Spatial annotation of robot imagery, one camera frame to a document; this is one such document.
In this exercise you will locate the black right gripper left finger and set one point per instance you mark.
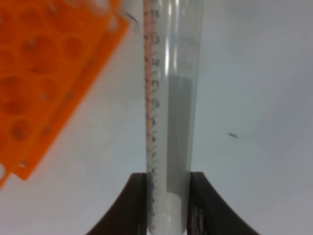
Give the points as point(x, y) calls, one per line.
point(128, 214)

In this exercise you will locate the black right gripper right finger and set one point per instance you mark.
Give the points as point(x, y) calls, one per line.
point(209, 214)

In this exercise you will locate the test tube with green cap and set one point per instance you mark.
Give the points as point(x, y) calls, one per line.
point(172, 39)

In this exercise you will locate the orange test tube rack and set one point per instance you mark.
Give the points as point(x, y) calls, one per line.
point(51, 51)

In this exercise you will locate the back row tube far right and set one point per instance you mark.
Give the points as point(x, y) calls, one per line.
point(131, 10)

